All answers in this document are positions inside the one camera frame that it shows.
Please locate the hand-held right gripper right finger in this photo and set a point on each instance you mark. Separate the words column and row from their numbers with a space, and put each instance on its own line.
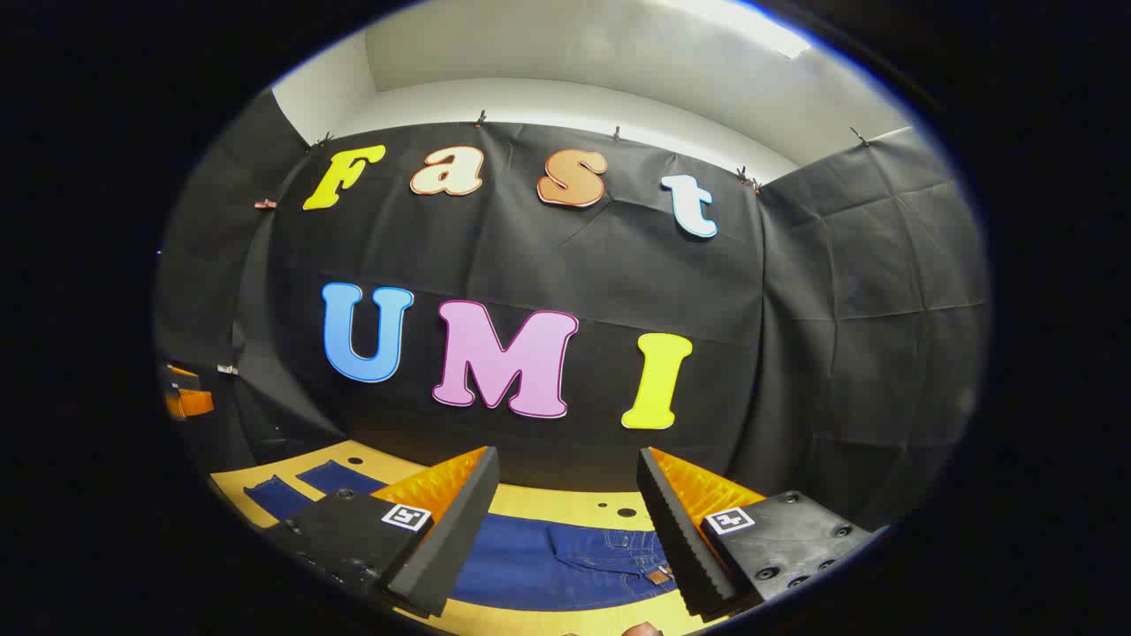
column 676, row 530

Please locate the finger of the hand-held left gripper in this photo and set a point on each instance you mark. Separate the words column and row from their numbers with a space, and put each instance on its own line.
column 190, row 404

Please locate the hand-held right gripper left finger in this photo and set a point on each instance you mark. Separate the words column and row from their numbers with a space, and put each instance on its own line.
column 459, row 521

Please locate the blue denim jeans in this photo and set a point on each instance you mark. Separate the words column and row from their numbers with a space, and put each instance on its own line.
column 530, row 556

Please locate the black backdrop cloth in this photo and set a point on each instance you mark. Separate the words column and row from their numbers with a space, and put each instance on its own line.
column 574, row 265

